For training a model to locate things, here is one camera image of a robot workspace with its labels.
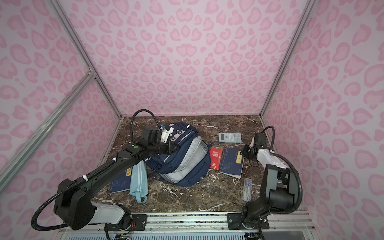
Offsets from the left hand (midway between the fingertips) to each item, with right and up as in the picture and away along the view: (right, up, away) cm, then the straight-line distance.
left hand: (181, 146), depth 78 cm
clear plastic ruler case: (+36, -24, +4) cm, 44 cm away
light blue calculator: (+32, +3, +25) cm, 41 cm away
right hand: (+38, -4, +14) cm, 41 cm away
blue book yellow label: (+30, -12, +14) cm, 35 cm away
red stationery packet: (+21, -7, +19) cm, 29 cm away
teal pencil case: (-23, -21, +3) cm, 32 cm away
